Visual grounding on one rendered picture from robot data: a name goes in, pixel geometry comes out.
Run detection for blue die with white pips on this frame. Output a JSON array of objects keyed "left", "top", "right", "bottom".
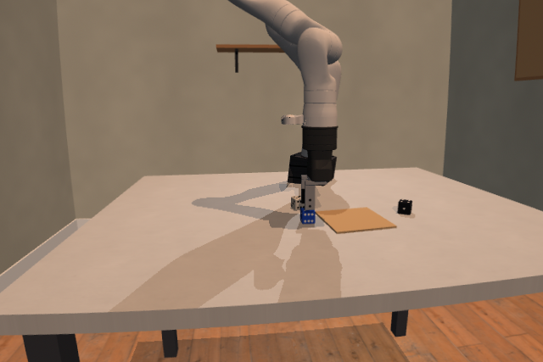
[{"left": 300, "top": 208, "right": 316, "bottom": 224}]

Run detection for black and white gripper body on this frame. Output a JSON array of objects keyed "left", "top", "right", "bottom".
[{"left": 282, "top": 103, "right": 339, "bottom": 181}]

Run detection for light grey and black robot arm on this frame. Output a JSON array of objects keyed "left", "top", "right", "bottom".
[{"left": 228, "top": 0, "right": 343, "bottom": 103}]

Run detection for beige die with black pips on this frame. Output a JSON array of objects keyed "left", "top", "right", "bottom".
[{"left": 291, "top": 196, "right": 305, "bottom": 210}]

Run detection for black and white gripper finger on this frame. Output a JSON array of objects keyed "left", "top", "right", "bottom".
[
  {"left": 305, "top": 181, "right": 327, "bottom": 210},
  {"left": 301, "top": 175, "right": 311, "bottom": 203}
]

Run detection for orange square mat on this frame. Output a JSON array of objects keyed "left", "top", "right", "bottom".
[{"left": 315, "top": 207, "right": 397, "bottom": 234}]

